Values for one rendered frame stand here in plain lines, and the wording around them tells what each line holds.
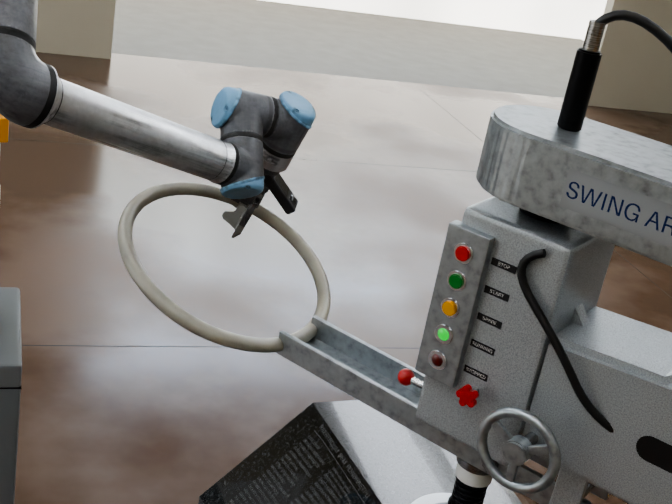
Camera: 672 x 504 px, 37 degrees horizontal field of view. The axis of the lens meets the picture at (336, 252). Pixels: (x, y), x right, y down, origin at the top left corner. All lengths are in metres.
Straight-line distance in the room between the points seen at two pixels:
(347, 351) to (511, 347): 0.50
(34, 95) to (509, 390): 0.93
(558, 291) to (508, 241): 0.11
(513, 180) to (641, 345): 0.35
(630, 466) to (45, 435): 2.42
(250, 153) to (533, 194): 0.70
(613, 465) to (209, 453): 2.17
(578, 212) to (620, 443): 0.38
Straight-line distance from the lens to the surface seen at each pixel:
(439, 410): 1.83
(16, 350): 2.51
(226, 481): 2.46
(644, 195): 1.56
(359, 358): 2.10
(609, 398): 1.68
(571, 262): 1.64
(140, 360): 4.16
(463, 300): 1.71
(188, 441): 3.72
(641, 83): 10.22
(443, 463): 2.32
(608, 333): 1.75
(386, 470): 2.25
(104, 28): 8.45
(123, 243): 2.09
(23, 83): 1.78
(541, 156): 1.61
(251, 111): 2.15
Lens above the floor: 2.12
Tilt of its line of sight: 23 degrees down
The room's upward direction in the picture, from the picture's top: 11 degrees clockwise
